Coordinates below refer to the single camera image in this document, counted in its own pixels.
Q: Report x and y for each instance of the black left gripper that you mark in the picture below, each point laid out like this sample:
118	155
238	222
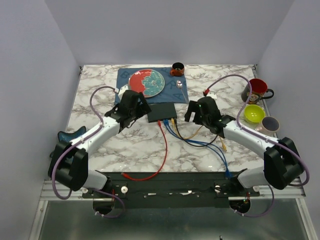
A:
144	109

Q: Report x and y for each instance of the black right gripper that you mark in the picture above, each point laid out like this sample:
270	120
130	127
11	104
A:
192	107

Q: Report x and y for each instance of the black network switch box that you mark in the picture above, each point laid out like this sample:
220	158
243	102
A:
161	111

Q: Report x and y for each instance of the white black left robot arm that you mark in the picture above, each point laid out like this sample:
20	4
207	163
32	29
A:
70	161

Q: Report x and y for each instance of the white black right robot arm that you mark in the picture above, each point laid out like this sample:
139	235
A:
280	156

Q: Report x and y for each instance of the blue cloth placemat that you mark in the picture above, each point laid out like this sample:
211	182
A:
169	94

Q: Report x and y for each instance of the silver spoon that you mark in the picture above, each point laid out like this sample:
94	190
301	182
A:
179	85

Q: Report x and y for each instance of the red and teal plate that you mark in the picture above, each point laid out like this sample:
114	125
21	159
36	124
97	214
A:
147	81

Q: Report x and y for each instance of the small brown mug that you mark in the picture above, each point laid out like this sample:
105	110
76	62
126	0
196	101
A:
177	69

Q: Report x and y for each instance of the lime green bowl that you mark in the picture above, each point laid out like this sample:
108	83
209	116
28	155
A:
253	114

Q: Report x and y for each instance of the black mug red inside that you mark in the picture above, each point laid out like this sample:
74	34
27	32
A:
259	91

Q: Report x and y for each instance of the lavender cup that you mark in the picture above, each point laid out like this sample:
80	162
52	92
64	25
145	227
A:
268	126

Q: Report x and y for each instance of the blue star-shaped dish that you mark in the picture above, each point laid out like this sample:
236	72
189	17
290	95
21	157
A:
63	138

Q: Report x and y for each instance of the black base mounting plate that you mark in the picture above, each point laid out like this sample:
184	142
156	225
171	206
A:
141	190

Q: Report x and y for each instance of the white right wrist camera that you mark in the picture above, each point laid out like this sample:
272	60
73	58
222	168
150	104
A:
209	93

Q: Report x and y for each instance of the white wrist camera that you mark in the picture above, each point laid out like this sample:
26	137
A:
209	93
121	91

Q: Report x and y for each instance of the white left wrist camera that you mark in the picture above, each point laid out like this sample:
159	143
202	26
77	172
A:
121	91

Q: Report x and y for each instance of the aluminium extrusion rail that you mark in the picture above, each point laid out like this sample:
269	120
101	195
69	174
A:
48	194

